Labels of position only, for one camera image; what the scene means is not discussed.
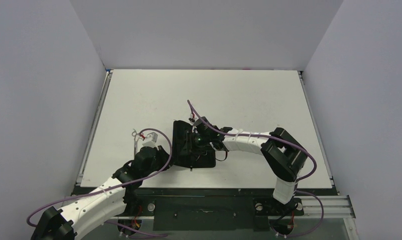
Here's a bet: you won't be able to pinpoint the black zippered tool case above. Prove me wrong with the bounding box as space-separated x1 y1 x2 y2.
172 120 216 169

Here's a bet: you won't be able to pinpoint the silver thinning scissors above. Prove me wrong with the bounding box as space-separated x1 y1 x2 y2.
131 129 140 156

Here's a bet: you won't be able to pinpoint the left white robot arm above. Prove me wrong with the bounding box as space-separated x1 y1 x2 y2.
31 146 171 240

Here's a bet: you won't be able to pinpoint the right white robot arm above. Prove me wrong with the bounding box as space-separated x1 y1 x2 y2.
187 117 307 214

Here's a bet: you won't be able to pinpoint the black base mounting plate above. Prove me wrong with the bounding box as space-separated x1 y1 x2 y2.
71 187 337 232

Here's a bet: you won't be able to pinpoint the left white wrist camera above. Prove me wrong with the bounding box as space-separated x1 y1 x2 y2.
142 132 158 148

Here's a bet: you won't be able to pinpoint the aluminium frame rail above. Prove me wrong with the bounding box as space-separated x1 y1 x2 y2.
75 69 113 186

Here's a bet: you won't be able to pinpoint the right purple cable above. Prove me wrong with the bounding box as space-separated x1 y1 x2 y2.
187 99 325 238

